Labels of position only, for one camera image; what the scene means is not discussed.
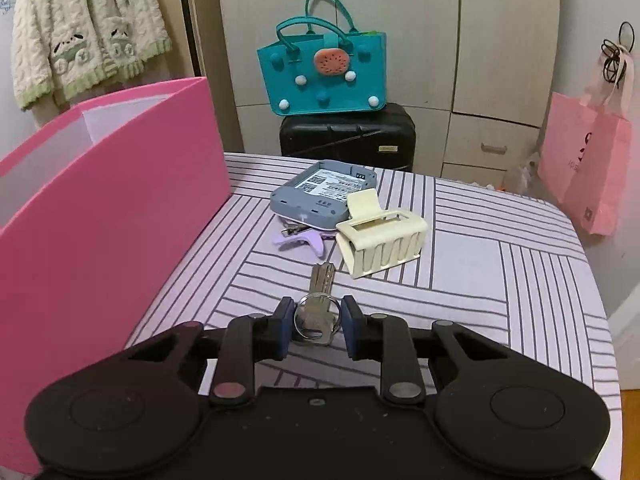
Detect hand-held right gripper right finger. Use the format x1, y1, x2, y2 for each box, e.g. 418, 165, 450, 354
340, 295, 510, 407

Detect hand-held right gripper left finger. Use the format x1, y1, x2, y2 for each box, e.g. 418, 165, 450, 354
127, 296, 296, 408

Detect silver key bunch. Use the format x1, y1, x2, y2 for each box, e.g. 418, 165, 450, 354
292, 262, 343, 347

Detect grey portable router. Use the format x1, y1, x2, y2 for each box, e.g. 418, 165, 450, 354
270, 159, 377, 231

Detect pink storage box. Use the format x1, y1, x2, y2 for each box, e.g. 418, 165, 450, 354
0, 76, 232, 476

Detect cream hair claw clip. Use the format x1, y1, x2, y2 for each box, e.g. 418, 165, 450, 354
334, 189, 430, 280

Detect purple hair clip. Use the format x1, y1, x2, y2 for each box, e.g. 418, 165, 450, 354
271, 224, 328, 254

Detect striped table cloth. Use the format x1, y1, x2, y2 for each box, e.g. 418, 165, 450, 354
125, 152, 623, 480

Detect black hard-shell suitcase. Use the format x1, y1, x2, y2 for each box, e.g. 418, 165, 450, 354
279, 102, 417, 173

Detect crumpled clear plastic bag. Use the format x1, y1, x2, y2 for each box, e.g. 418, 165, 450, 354
502, 152, 543, 194

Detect teal felt handbag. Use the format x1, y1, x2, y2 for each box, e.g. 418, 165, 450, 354
256, 0, 388, 118

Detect pink paper shopping bag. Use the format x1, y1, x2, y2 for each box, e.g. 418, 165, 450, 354
537, 50, 633, 237

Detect white wardrobe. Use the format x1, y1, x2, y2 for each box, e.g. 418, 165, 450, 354
215, 0, 561, 186

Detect cream knitted sweater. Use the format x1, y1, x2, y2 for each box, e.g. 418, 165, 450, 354
11, 0, 173, 112

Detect black hair ties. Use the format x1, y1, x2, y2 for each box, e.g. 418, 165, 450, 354
600, 21, 638, 83

